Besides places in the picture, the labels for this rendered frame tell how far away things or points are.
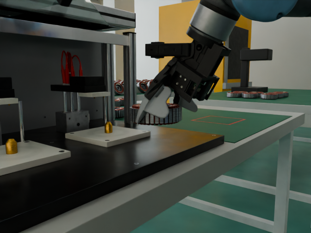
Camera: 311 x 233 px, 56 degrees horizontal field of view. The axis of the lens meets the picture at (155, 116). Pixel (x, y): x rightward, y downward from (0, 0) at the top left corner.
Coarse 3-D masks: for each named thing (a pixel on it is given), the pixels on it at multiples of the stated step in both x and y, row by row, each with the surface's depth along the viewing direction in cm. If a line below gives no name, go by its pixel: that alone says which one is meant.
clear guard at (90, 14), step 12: (0, 0) 36; (12, 0) 38; (24, 0) 39; (36, 0) 41; (48, 0) 43; (72, 0) 47; (84, 0) 50; (0, 12) 64; (12, 12) 64; (24, 12) 38; (36, 12) 39; (48, 12) 41; (60, 12) 43; (72, 12) 45; (84, 12) 47; (96, 12) 50; (96, 24) 47
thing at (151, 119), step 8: (136, 104) 63; (168, 104) 64; (176, 104) 62; (136, 112) 59; (176, 112) 59; (144, 120) 58; (152, 120) 57; (160, 120) 57; (168, 120) 58; (176, 120) 59
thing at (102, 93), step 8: (72, 80) 74; (80, 80) 72; (88, 80) 72; (96, 80) 74; (56, 88) 78; (64, 88) 76; (72, 88) 74; (80, 88) 72; (88, 88) 72; (96, 88) 74; (104, 88) 76; (64, 96) 78; (72, 96) 80; (80, 96) 73; (88, 96) 71; (96, 96) 72; (64, 104) 78; (72, 104) 80
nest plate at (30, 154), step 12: (24, 144) 60; (36, 144) 60; (0, 156) 52; (12, 156) 52; (24, 156) 52; (36, 156) 52; (48, 156) 52; (60, 156) 53; (0, 168) 45; (12, 168) 47; (24, 168) 48
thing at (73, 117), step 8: (56, 112) 79; (64, 112) 78; (72, 112) 78; (80, 112) 80; (56, 120) 80; (64, 120) 77; (72, 120) 78; (80, 120) 80; (88, 120) 83; (56, 128) 80; (64, 128) 78; (72, 128) 79; (80, 128) 81; (88, 128) 83
